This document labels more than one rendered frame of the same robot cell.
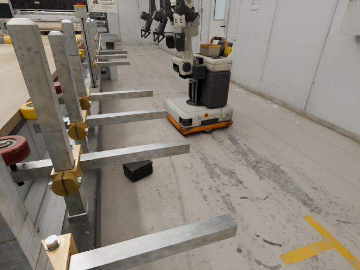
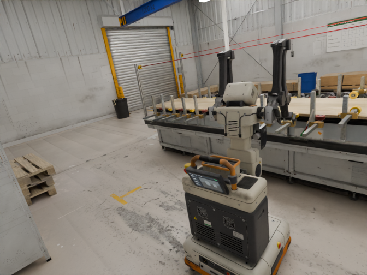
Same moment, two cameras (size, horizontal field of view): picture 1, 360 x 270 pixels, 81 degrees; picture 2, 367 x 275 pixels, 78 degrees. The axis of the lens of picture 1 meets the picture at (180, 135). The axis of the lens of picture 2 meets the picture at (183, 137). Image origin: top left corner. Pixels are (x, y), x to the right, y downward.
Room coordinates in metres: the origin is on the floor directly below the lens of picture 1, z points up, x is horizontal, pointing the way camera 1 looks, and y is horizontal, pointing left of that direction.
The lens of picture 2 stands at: (3.66, -1.04, 1.57)
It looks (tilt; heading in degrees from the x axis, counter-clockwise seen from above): 18 degrees down; 157
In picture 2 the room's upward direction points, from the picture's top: 9 degrees counter-clockwise
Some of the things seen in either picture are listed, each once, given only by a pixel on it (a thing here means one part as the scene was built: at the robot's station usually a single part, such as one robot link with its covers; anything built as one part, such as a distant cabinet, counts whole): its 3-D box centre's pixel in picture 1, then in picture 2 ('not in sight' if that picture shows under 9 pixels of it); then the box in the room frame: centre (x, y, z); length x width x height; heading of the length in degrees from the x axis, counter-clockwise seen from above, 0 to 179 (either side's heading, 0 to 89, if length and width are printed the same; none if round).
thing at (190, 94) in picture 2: not in sight; (202, 91); (-5.78, 4.28, 0.23); 2.41 x 0.77 x 0.17; 110
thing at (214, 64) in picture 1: (205, 76); (226, 203); (2.48, -0.29, 0.59); 0.55 x 0.34 x 0.83; 24
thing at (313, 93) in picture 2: (92, 45); (312, 116); (2.27, 0.88, 0.92); 0.04 x 0.04 x 0.48; 18
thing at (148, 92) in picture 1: (104, 96); (195, 118); (0.91, 0.34, 0.84); 0.43 x 0.03 x 0.04; 108
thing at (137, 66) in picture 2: not in sight; (143, 92); (-0.41, 0.03, 1.20); 0.15 x 0.12 x 1.00; 18
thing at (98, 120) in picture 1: (105, 119); (183, 117); (0.68, 0.26, 0.83); 0.43 x 0.03 x 0.04; 108
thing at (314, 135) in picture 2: not in sight; (307, 133); (2.25, 0.85, 0.75); 0.26 x 0.01 x 0.10; 18
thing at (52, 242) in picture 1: (51, 241); not in sight; (0.21, 0.20, 0.83); 0.02 x 0.02 x 0.01
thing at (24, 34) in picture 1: (60, 148); (173, 111); (0.37, 0.25, 0.90); 0.04 x 0.04 x 0.48; 18
